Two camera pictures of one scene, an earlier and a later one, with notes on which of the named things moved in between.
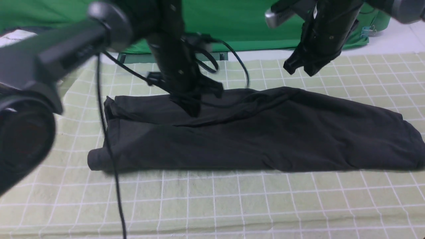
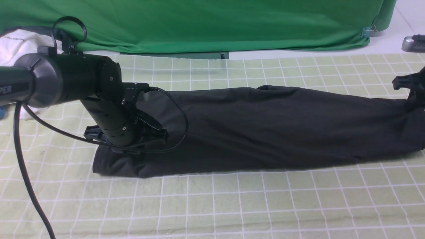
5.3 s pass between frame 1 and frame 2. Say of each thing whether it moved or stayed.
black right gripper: moved
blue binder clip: stayed
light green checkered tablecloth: stayed
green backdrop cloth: stayed
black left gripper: moved
